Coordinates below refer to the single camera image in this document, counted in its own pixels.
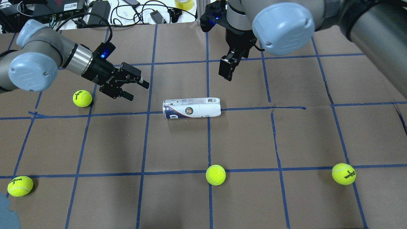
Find yellow tennis ball lower left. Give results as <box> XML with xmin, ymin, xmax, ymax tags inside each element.
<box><xmin>7</xmin><ymin>176</ymin><xmax>34</xmax><ymax>197</ymax></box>

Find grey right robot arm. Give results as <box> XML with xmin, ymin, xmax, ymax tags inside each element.
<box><xmin>215</xmin><ymin>0</ymin><xmax>406</xmax><ymax>97</ymax></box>

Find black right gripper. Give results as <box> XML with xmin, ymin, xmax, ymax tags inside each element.
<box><xmin>218</xmin><ymin>28</ymin><xmax>257</xmax><ymax>81</ymax></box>

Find yellow tennis ball upper left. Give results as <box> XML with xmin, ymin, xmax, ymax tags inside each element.
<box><xmin>72</xmin><ymin>90</ymin><xmax>93</xmax><ymax>108</ymax></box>

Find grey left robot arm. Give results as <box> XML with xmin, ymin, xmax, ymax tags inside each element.
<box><xmin>0</xmin><ymin>19</ymin><xmax>149</xmax><ymax>101</ymax></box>

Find aluminium frame post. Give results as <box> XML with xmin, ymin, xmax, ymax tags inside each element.
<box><xmin>196</xmin><ymin>0</ymin><xmax>210</xmax><ymax>24</ymax></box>

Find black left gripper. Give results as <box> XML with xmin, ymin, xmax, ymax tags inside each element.
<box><xmin>81</xmin><ymin>57</ymin><xmax>150</xmax><ymax>101</ymax></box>

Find yellow tape roll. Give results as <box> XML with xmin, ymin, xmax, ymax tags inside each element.
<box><xmin>174</xmin><ymin>0</ymin><xmax>194</xmax><ymax>11</ymax></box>

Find yellow tennis ball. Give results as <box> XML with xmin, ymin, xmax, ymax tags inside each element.
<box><xmin>205</xmin><ymin>165</ymin><xmax>226</xmax><ymax>186</ymax></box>
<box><xmin>72</xmin><ymin>90</ymin><xmax>93</xmax><ymax>108</ymax></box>
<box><xmin>7</xmin><ymin>176</ymin><xmax>34</xmax><ymax>197</ymax></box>
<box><xmin>331</xmin><ymin>163</ymin><xmax>356</xmax><ymax>185</ymax></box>

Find yellow tennis ball centre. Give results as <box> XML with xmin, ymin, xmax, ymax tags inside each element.
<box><xmin>205</xmin><ymin>165</ymin><xmax>226</xmax><ymax>186</ymax></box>

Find yellow tennis ball right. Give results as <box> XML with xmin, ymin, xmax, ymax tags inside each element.
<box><xmin>331</xmin><ymin>163</ymin><xmax>356</xmax><ymax>185</ymax></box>

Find white tennis ball can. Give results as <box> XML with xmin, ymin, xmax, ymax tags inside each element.
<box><xmin>162</xmin><ymin>97</ymin><xmax>221</xmax><ymax>119</ymax></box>

